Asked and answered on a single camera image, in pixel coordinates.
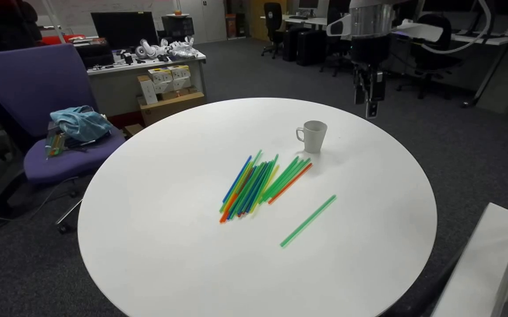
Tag blue crumpled cloth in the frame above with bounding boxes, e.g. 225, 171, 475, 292
43, 104, 114, 158

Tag black swivel chair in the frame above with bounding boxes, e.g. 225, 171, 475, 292
407, 11, 465, 100

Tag white cable conduit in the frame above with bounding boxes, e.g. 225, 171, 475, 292
417, 0, 495, 56

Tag long orange straw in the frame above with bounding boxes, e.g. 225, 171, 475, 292
266, 162, 313, 206

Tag yellow straw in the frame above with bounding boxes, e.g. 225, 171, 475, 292
248, 165, 280, 217

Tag teal straw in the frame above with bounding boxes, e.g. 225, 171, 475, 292
227, 153, 280, 220

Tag blue straw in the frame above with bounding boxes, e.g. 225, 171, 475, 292
220, 153, 253, 206

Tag grey office desk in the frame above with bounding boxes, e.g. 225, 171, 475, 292
84, 47, 209, 118

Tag white mug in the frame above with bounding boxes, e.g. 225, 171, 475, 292
294, 120, 329, 155

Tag short orange straw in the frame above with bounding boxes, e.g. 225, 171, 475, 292
216, 192, 239, 225

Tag white printed boxes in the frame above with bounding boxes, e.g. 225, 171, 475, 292
137, 63, 193, 106

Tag clear plastic bags heap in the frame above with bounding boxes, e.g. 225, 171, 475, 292
133, 35, 200, 62

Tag purple office chair with cloth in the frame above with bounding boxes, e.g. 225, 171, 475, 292
0, 42, 128, 234

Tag light green straw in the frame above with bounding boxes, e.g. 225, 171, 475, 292
218, 150, 264, 215

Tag white side table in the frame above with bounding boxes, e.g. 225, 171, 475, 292
430, 201, 508, 317

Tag brown cardboard box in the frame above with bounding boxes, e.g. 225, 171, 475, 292
135, 90, 207, 127

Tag long green straw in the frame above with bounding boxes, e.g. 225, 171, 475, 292
278, 194, 338, 250

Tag black computer monitor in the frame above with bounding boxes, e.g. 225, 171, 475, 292
89, 11, 160, 53

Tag black equipment box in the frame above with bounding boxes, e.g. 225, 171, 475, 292
160, 14, 195, 44

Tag black office chair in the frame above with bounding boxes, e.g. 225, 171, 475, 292
258, 0, 288, 60

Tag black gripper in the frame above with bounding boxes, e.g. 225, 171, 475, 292
348, 33, 393, 120

